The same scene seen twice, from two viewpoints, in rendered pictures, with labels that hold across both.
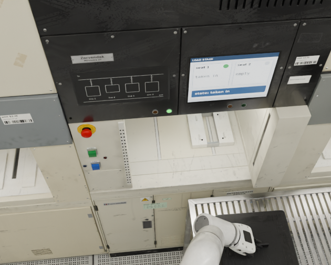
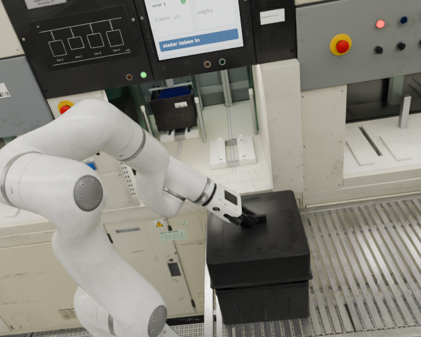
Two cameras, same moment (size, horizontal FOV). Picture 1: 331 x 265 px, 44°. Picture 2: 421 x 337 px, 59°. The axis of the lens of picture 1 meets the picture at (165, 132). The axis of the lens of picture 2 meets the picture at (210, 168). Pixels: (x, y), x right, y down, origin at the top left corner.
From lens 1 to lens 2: 89 cm
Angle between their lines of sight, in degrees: 22
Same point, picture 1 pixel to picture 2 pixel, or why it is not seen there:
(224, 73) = (185, 12)
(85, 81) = (47, 34)
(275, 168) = (288, 159)
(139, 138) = not seen: hidden behind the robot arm
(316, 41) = not seen: outside the picture
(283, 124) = (270, 80)
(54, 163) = not seen: hidden behind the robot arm
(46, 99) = (14, 60)
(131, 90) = (95, 45)
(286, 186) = (320, 202)
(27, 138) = (10, 122)
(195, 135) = (214, 156)
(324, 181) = (366, 192)
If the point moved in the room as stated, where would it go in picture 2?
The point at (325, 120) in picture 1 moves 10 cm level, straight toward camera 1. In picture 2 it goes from (327, 81) to (313, 93)
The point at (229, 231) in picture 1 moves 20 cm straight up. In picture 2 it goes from (196, 176) to (181, 109)
